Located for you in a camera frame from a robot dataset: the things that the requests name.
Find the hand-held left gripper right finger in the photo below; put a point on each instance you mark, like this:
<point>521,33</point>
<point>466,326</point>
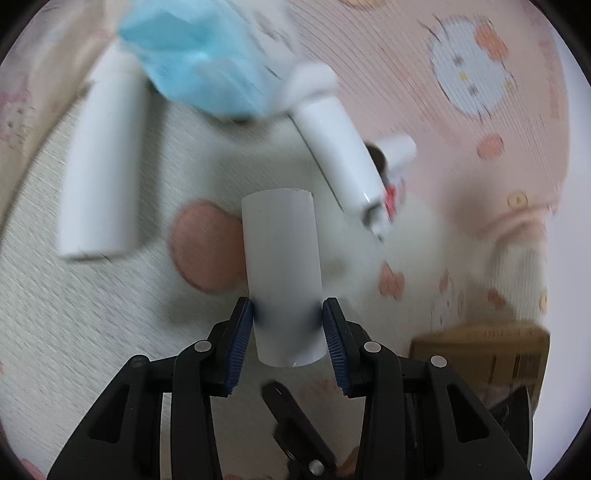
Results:
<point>334,348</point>

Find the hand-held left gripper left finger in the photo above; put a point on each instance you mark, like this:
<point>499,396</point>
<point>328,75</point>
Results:
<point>240,344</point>

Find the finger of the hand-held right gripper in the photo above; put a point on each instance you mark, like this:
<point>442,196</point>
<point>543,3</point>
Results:
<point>291,420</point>

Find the white paper roll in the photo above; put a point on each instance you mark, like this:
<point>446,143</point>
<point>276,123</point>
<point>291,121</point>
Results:
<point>399,148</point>
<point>99,175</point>
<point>337,143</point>
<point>281,254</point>

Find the blue tissue pack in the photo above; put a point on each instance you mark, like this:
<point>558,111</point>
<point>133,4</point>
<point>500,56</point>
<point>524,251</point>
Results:
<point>203,60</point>

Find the cardboard box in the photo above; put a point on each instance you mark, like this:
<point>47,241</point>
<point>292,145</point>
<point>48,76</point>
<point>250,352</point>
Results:
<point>480,360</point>

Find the red and white sachet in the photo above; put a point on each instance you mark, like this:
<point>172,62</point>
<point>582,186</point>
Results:
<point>390,201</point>

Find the pink printed blanket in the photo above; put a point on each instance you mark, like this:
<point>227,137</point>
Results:
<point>415,69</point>

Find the pink printed pillow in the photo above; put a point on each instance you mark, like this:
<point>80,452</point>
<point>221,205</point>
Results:
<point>18,106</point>

